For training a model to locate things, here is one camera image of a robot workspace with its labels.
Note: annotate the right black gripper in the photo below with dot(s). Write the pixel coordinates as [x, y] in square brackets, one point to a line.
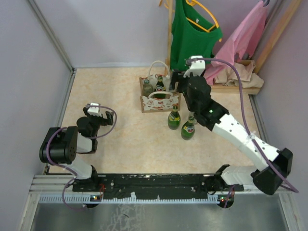
[177, 76]

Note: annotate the clear bottle in bag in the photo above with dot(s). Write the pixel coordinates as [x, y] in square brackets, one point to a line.
[147, 88]

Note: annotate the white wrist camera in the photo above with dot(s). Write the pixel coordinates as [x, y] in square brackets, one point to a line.
[196, 66]
[93, 109]

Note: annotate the green tank top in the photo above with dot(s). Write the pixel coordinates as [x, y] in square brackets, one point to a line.
[187, 43]

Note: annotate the green Perrier bottle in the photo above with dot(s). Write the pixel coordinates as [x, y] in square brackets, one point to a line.
[174, 118]

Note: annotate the dark bottle in bag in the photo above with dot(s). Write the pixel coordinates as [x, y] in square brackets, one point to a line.
[160, 87]

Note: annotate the pink shirt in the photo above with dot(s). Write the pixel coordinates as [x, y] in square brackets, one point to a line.
[245, 37]

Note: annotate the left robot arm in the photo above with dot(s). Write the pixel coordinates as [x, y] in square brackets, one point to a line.
[62, 147]

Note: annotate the wooden clothes rack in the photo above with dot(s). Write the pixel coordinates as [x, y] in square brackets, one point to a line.
[266, 49]

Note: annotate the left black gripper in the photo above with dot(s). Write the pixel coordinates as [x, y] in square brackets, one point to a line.
[109, 121]

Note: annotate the patterned canvas tote bag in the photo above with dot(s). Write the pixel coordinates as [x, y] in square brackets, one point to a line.
[151, 104]

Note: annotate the dark green red-label bottle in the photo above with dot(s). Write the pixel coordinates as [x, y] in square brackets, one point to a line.
[188, 129]

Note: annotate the beige crumpled cloth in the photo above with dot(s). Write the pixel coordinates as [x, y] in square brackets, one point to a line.
[249, 79]

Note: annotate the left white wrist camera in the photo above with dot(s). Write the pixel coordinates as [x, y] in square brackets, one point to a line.
[93, 109]

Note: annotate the white cable duct strip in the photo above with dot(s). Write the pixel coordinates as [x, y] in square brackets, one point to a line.
[93, 199]

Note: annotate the clear glass bottle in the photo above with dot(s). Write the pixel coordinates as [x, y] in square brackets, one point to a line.
[191, 114]

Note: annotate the yellow clothes hanger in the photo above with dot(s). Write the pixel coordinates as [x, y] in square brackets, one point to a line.
[183, 11]

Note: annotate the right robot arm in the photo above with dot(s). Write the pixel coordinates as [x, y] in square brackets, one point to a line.
[271, 165]

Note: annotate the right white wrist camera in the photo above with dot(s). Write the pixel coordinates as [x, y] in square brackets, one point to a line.
[196, 66]

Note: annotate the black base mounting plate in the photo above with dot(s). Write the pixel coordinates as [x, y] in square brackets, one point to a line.
[150, 186]

